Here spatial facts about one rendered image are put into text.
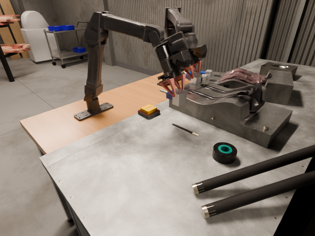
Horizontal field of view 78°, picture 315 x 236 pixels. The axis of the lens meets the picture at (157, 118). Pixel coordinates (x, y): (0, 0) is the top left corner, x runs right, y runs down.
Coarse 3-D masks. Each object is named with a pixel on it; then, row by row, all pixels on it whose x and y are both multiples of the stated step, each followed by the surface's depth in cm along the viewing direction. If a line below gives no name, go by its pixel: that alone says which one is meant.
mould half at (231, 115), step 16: (192, 96) 94; (192, 112) 93; (208, 112) 86; (224, 112) 80; (240, 112) 75; (256, 112) 84; (272, 112) 84; (288, 112) 83; (224, 128) 83; (240, 128) 77; (256, 128) 73; (272, 128) 73
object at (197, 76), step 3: (183, 72) 111; (189, 72) 109; (186, 75) 108; (195, 75) 105; (198, 75) 105; (201, 75) 105; (186, 78) 109; (189, 78) 107; (195, 78) 103; (198, 78) 105; (201, 78) 107; (192, 81) 107; (195, 81) 105; (198, 81) 107; (195, 84) 106
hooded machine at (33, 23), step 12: (24, 12) 487; (36, 12) 479; (24, 24) 480; (36, 24) 487; (24, 36) 499; (36, 36) 493; (48, 36) 511; (36, 48) 502; (48, 48) 521; (36, 60) 511; (48, 60) 534
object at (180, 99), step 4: (164, 92) 86; (168, 92) 83; (176, 92) 79; (180, 92) 79; (184, 92) 79; (168, 96) 83; (176, 96) 79; (180, 96) 78; (184, 96) 80; (172, 100) 81; (176, 100) 80; (180, 100) 79; (184, 100) 81; (176, 104) 80; (180, 104) 80
